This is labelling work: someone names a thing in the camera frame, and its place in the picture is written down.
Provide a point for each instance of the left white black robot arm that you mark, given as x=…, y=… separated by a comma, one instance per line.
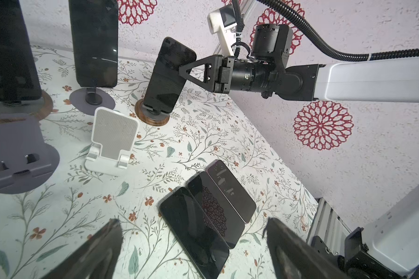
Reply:
x=386, y=249

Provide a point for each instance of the wooden round stand back left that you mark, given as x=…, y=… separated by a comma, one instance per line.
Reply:
x=39, y=108

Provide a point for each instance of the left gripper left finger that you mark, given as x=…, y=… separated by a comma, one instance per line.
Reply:
x=96, y=258

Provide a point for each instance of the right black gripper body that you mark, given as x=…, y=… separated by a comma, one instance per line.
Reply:
x=219, y=71

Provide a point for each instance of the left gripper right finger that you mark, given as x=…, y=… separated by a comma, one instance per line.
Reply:
x=292, y=258

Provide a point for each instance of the wooden round stand back right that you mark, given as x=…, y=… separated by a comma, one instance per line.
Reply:
x=149, y=117

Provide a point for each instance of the white stand front right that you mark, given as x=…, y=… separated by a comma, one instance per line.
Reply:
x=113, y=137

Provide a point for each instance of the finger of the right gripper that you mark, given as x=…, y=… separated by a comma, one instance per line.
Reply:
x=201, y=73

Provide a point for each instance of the grey round stand front left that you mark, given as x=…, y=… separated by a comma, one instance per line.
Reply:
x=26, y=161

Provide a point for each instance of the aluminium front rail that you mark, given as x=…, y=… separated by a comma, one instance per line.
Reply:
x=329, y=226

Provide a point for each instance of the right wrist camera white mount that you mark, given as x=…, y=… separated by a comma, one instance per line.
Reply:
x=227, y=24

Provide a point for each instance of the grey round stand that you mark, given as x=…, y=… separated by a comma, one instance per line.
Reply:
x=26, y=161
x=87, y=100

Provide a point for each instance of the black phone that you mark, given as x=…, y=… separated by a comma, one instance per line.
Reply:
x=18, y=74
x=196, y=234
x=217, y=208
x=94, y=28
x=232, y=189
x=166, y=83

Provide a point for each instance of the grey round stand back centre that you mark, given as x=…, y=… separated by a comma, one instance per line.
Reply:
x=87, y=100

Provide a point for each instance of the wooden round stand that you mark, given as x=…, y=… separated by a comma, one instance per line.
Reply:
x=39, y=108
x=149, y=117

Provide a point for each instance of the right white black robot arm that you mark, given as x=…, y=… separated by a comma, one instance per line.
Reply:
x=391, y=80

